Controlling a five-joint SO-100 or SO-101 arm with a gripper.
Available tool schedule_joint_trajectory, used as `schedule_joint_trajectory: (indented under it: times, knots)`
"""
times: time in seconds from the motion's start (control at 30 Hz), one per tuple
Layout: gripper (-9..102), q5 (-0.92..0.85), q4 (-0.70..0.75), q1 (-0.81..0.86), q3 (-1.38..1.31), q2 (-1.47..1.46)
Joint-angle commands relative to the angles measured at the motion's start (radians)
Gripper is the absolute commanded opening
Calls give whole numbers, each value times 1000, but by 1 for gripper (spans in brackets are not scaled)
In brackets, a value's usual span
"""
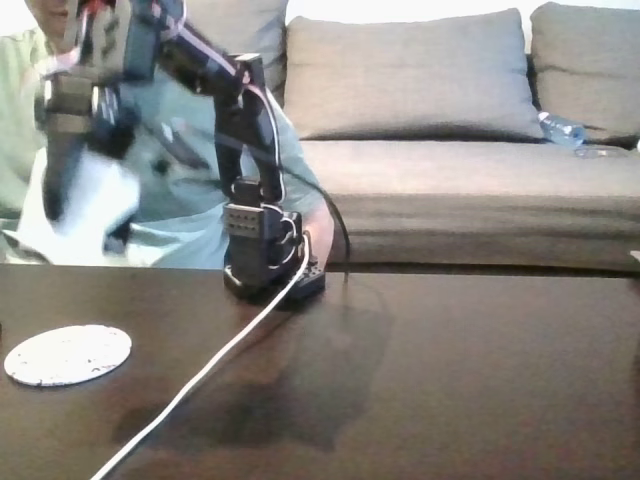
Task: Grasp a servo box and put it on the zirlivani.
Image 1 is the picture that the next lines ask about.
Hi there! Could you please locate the white servo box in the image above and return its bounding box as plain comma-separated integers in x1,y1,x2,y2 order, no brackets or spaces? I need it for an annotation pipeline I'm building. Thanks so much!
59,159,142,241

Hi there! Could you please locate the clear plastic water bottle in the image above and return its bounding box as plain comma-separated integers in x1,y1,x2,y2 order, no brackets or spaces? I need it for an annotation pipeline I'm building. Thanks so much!
537,110,586,149

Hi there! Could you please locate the white cable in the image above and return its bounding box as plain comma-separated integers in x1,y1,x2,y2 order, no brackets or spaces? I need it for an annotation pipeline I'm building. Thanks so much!
92,234,309,480

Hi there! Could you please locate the person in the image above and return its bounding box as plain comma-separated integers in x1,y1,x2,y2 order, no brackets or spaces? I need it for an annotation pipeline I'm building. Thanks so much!
0,0,335,269

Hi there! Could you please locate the clear plastic wrapper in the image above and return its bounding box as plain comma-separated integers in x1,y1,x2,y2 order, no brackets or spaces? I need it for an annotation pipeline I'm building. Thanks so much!
573,146,621,160

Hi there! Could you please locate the wide grey sofa cushion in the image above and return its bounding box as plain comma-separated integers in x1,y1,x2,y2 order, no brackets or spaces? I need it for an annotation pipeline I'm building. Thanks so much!
282,7,546,144

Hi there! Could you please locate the grey fabric sofa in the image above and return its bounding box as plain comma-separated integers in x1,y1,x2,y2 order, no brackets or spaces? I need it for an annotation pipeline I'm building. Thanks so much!
174,0,640,274

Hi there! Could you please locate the thin black cable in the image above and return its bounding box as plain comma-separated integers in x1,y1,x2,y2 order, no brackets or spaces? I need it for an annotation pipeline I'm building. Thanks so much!
279,167,351,281

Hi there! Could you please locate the round white coaster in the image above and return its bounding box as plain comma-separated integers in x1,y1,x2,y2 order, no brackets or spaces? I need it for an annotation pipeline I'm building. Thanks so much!
3,324,134,389

